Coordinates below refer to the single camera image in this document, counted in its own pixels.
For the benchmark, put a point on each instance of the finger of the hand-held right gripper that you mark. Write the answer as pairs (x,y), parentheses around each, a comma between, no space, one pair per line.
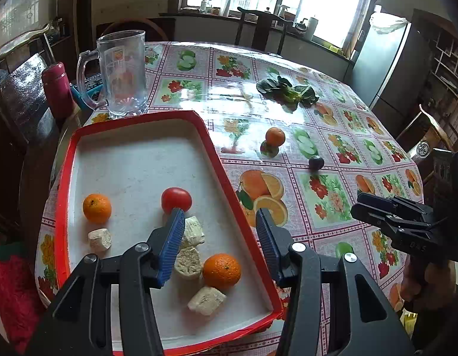
(377,217)
(395,204)

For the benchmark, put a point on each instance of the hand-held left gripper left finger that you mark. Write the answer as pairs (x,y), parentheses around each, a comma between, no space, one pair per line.
(173,244)

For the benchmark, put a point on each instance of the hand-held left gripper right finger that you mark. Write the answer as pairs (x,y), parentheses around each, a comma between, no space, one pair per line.
(268,244)

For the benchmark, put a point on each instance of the beige corn cob piece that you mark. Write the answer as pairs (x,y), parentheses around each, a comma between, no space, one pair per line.
(188,263)
(99,239)
(206,300)
(193,230)

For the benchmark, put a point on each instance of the large red tomato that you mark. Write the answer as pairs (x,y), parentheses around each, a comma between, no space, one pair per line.
(176,198)

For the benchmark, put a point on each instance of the orange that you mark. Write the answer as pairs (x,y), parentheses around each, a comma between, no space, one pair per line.
(222,271)
(97,207)
(275,136)

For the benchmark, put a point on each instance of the red rimmed white tray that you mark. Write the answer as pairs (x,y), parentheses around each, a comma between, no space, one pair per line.
(139,163)

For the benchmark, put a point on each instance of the person's right hand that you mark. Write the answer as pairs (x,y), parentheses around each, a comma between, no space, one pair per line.
(425,285)

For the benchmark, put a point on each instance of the green lime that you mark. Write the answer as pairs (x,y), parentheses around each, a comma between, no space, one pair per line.
(344,249)

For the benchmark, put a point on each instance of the wooden armchair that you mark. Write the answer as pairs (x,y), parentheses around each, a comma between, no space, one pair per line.
(423,148)

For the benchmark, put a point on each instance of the floral fruit print tablecloth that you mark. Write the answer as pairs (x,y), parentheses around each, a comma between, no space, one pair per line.
(325,193)

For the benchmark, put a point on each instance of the dark plum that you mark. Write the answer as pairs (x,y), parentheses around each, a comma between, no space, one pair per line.
(316,162)

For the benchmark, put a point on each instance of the grey refrigerator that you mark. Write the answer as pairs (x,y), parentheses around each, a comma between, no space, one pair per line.
(384,63)

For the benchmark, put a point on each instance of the green leafy vegetable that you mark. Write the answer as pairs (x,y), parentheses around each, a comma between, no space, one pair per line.
(288,91)

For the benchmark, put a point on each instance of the red quilted cloth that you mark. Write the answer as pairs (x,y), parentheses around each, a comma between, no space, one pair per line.
(17,293)

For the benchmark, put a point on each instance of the clear glass mug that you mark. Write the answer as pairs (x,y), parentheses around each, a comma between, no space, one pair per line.
(121,81)

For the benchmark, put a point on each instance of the blue box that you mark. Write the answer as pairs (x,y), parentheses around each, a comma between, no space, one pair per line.
(89,85)

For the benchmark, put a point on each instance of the white plastic bag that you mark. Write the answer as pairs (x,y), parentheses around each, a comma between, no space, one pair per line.
(386,22)

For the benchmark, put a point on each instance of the dark red thermos bottle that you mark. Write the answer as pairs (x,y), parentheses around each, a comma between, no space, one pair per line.
(58,89)

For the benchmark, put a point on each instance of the metal kettle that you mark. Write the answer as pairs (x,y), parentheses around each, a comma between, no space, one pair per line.
(308,28)

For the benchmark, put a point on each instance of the wooden chair with dark backrest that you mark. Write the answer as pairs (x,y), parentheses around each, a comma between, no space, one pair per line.
(24,81)

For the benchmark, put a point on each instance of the spray bottle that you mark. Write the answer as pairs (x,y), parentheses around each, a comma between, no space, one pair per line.
(282,11)

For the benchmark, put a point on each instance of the small bottle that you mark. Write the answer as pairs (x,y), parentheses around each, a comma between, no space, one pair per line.
(203,4)

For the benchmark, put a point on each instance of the wooden wall shelf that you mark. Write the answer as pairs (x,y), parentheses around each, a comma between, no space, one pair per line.
(447,63)

